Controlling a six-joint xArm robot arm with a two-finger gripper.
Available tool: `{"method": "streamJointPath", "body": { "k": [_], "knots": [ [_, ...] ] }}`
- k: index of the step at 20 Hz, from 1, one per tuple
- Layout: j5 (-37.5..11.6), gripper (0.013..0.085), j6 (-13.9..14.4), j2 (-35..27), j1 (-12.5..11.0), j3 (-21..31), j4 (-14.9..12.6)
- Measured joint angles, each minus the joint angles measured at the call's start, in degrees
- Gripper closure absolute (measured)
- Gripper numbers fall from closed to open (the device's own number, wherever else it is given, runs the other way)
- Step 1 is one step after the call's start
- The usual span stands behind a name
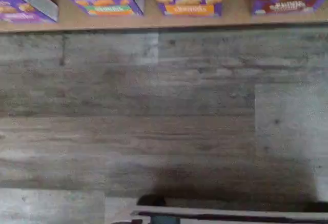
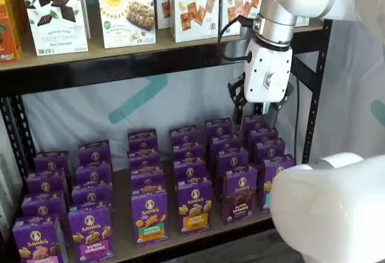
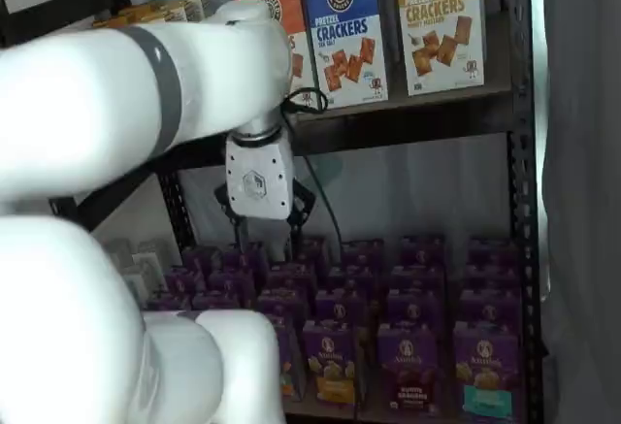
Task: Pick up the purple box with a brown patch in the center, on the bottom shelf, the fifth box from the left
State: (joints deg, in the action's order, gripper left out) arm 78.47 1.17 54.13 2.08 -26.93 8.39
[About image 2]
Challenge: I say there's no purple Annie's chocolate grahams box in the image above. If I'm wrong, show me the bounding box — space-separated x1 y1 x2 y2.
215 147 250 170
209 135 242 153
205 118 235 139
221 165 259 226

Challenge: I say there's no orange cheddar pretzel crackers box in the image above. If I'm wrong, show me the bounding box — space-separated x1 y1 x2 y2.
153 0 173 31
169 0 221 43

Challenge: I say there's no purple Annie's box magenta label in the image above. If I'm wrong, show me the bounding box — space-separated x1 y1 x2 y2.
78 139 112 166
71 182 114 211
74 161 113 187
67 206 116 263

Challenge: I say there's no particle board shelf panel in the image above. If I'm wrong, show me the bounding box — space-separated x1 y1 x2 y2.
0 2 324 72
17 151 283 263

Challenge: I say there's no black metal shelf rack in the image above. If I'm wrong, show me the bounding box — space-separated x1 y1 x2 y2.
0 19 333 263

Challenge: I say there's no purple Annie's box teal label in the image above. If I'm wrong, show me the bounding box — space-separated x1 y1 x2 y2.
242 114 270 131
263 153 296 214
253 137 286 163
247 126 280 143

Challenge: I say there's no purple Annie's hidden veggie box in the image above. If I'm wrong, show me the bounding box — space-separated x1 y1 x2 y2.
127 128 159 154
129 168 166 193
128 150 162 172
131 188 169 248

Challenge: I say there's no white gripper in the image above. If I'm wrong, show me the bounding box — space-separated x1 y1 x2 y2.
227 39 295 139

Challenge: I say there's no purple Annie's box pink label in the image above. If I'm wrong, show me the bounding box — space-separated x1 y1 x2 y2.
20 191 69 219
26 169 70 196
11 214 69 263
33 150 73 175

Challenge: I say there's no Simple Mills bar box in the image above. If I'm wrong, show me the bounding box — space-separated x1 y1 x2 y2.
97 0 157 49

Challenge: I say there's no blue sea salt crackers box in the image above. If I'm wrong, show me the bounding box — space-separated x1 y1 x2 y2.
220 0 268 37

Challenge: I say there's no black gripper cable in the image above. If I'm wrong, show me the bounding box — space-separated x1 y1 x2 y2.
217 14 260 64

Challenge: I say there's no purple Annie's honey grahams box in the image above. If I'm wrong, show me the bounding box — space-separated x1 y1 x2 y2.
168 125 200 147
171 143 205 162
176 178 214 237
173 158 208 184

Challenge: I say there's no white Sweet Thins box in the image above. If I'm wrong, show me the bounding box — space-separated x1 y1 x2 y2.
18 0 90 57
78 0 91 40

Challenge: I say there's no orange snack box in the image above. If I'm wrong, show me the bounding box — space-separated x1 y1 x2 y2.
0 0 23 63

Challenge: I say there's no thin black hanging cable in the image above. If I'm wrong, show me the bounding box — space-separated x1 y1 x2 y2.
293 72 301 165

